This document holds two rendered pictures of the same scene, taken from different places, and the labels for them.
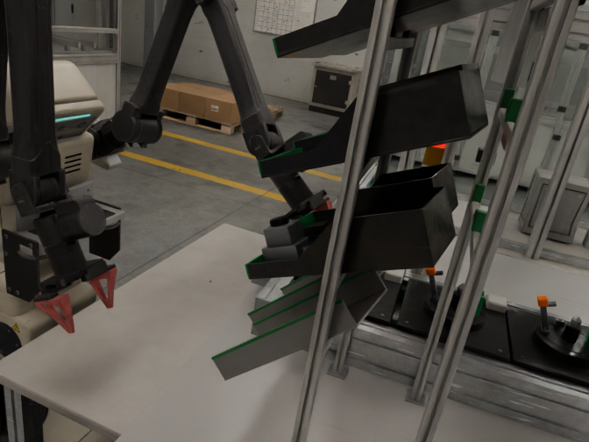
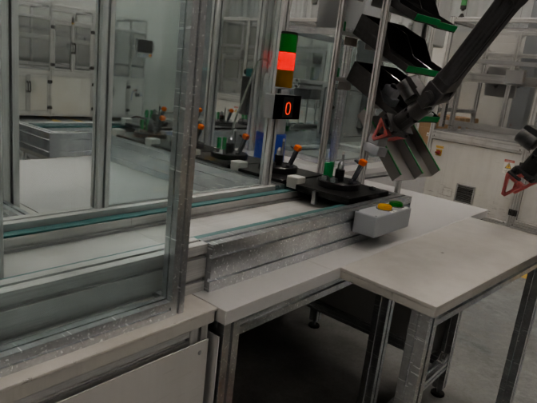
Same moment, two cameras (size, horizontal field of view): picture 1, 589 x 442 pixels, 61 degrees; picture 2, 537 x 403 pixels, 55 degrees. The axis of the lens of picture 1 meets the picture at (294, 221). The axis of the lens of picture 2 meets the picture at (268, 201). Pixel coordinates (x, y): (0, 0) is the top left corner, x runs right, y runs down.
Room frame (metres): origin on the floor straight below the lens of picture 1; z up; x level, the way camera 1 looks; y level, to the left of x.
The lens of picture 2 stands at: (2.67, 0.30, 1.30)
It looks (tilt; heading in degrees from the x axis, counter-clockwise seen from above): 14 degrees down; 204
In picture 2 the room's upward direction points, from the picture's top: 7 degrees clockwise
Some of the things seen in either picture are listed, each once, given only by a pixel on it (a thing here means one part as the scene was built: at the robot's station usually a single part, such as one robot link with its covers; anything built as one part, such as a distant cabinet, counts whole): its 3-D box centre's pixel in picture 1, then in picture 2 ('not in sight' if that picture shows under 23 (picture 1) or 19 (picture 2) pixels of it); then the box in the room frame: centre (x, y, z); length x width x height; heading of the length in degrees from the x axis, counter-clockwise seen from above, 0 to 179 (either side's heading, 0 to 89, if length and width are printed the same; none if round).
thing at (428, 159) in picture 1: (434, 155); (284, 78); (1.25, -0.32, 1.28); 0.05 x 0.05 x 0.05
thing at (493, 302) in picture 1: (458, 298); (278, 157); (1.03, -0.41, 1.01); 0.24 x 0.24 x 0.13; 75
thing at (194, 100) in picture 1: (207, 106); not in sight; (6.88, 1.42, 0.20); 1.20 x 0.80 x 0.41; 71
